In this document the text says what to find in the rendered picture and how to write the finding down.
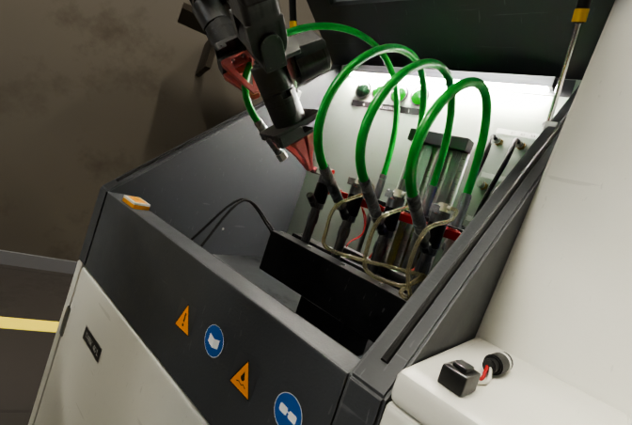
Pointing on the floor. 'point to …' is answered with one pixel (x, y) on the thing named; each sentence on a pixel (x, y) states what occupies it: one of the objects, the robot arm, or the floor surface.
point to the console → (576, 241)
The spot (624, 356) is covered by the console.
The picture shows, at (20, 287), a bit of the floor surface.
